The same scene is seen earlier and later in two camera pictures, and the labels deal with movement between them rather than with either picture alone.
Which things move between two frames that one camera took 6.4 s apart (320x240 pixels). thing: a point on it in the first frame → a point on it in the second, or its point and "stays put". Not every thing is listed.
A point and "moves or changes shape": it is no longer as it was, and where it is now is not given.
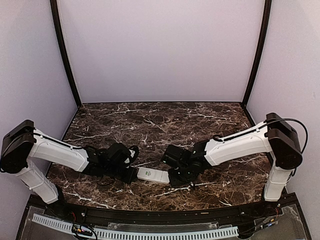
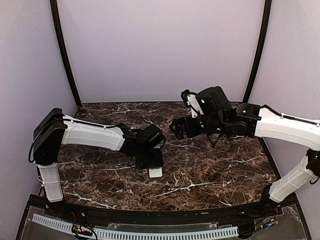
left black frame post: (55, 9) stays put
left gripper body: (127, 179) → (149, 160)
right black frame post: (266, 31) stays put
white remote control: (153, 174) moves or changes shape
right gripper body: (182, 177) → (193, 131)
